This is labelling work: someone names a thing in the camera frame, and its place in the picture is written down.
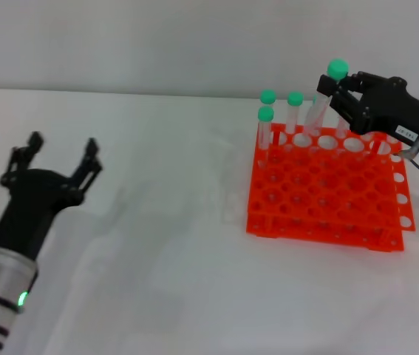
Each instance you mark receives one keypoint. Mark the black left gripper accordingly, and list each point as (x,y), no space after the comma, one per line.
(31,199)

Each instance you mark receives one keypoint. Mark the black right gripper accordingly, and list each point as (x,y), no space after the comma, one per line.
(394,107)

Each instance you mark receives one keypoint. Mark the orange plastic test tube rack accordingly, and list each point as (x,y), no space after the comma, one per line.
(323,196)

